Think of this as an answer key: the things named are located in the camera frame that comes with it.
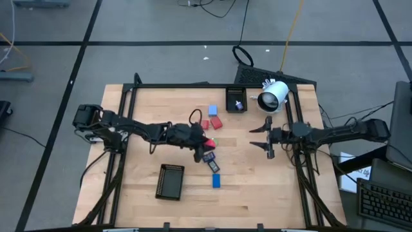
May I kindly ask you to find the blue digital clock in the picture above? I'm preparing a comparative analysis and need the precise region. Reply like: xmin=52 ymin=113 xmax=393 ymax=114
xmin=201 ymin=151 xmax=216 ymax=164

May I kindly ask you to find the grey floor bar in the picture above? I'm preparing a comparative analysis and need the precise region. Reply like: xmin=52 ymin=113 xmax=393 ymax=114
xmin=0 ymin=71 xmax=34 ymax=82
xmin=12 ymin=0 xmax=71 ymax=8

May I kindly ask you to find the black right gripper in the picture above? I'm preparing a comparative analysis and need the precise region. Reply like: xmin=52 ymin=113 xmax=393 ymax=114
xmin=248 ymin=115 xmax=295 ymax=160

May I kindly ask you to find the white floor cable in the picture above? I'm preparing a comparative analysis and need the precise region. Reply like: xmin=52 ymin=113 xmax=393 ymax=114
xmin=0 ymin=0 xmax=16 ymax=65

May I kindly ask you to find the thin black floor cable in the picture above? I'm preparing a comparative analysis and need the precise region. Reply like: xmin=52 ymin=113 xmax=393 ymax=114
xmin=0 ymin=127 xmax=46 ymax=148

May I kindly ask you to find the dark grey monitor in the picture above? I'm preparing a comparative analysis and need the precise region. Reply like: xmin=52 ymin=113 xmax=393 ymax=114
xmin=385 ymin=80 xmax=412 ymax=173

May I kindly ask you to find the black floor object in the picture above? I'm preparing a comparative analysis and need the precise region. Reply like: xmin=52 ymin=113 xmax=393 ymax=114
xmin=0 ymin=100 xmax=14 ymax=130

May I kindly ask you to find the large black plastic basket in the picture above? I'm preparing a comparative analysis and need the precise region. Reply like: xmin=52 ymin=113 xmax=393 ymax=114
xmin=155 ymin=163 xmax=185 ymax=202

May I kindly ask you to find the black looped floor cable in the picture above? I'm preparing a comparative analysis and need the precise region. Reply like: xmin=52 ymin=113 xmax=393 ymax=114
xmin=231 ymin=0 xmax=255 ymax=68

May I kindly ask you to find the small black plastic basket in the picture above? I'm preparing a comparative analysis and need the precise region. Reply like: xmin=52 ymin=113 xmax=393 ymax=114
xmin=224 ymin=85 xmax=248 ymax=113

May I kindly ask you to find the white paper sign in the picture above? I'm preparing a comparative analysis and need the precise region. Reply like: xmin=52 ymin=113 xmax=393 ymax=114
xmin=339 ymin=151 xmax=371 ymax=194

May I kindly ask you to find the yellow cable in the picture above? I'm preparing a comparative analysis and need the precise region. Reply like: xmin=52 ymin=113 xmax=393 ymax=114
xmin=279 ymin=0 xmax=305 ymax=72

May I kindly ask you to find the black desk bar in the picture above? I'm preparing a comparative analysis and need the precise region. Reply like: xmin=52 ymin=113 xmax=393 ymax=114
xmin=333 ymin=145 xmax=388 ymax=177

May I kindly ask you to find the black keyboard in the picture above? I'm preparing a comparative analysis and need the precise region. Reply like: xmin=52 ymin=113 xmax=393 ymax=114
xmin=355 ymin=177 xmax=412 ymax=231

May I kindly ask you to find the white spotlight lamp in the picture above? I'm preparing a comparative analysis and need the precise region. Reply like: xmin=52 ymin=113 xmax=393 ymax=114
xmin=249 ymin=78 xmax=290 ymax=114

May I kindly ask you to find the black metal table frame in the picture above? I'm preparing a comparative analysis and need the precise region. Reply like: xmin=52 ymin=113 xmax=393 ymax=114
xmin=75 ymin=72 xmax=347 ymax=230

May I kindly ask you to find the dark-framed digital clock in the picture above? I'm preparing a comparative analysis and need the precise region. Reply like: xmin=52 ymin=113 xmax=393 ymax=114
xmin=207 ymin=160 xmax=221 ymax=174

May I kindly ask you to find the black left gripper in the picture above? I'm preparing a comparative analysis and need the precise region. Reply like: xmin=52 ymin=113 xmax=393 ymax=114
xmin=167 ymin=122 xmax=216 ymax=164

